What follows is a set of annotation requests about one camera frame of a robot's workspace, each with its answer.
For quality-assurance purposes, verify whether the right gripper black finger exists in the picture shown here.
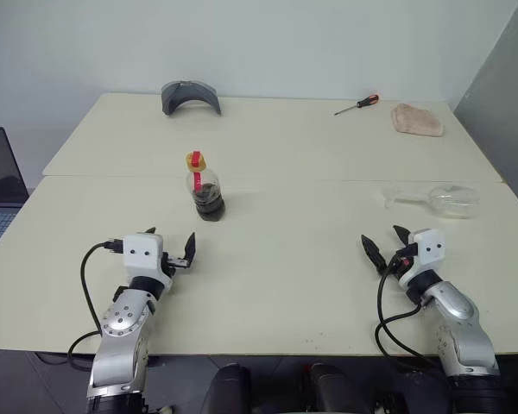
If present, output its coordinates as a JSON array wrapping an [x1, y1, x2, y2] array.
[[392, 224, 412, 249], [361, 235, 388, 274]]

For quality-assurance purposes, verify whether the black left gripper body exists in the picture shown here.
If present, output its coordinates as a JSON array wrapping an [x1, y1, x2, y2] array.
[[161, 251, 191, 279]]

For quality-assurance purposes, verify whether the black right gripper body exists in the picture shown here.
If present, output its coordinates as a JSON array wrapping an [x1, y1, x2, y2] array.
[[386, 242, 419, 278]]

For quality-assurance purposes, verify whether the cola bottle with yellow cap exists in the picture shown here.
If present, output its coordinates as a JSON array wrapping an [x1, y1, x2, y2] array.
[[182, 150, 227, 223]]

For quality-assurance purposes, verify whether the clear stemmed glass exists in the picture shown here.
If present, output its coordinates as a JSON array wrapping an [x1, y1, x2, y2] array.
[[382, 184, 483, 220]]

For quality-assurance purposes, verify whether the pink cloth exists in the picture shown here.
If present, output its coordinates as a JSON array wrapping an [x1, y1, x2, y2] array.
[[390, 102, 446, 138]]

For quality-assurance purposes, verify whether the red and black screwdriver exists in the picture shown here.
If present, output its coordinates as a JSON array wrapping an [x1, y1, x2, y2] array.
[[333, 93, 380, 116]]

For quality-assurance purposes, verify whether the dark rounded shape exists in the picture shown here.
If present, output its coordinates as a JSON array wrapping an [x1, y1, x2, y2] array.
[[301, 361, 375, 414], [209, 363, 252, 414]]

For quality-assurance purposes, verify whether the grey curved plastic shield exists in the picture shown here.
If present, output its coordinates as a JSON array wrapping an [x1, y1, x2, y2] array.
[[161, 79, 224, 117]]

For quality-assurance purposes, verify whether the grey partition panel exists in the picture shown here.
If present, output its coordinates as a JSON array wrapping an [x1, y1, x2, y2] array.
[[452, 10, 518, 225]]

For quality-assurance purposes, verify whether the dark laptop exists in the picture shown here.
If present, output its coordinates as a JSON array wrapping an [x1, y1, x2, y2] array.
[[0, 126, 30, 264]]

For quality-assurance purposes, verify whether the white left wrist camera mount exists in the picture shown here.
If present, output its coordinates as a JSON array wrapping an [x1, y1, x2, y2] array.
[[121, 233, 174, 298]]

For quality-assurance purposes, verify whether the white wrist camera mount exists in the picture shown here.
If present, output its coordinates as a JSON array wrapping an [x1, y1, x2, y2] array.
[[397, 228, 445, 289], [121, 233, 174, 298]]

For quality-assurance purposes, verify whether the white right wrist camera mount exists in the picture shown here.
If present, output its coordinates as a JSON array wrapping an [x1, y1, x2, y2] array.
[[397, 228, 445, 289]]

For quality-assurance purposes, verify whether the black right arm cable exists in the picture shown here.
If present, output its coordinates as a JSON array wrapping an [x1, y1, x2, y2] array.
[[374, 256, 437, 360]]

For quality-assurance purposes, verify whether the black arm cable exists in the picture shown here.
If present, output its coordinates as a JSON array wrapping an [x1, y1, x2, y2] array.
[[374, 256, 437, 360], [67, 238, 125, 372]]

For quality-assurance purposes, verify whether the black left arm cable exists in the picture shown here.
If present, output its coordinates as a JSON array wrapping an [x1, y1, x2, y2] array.
[[67, 238, 125, 372]]

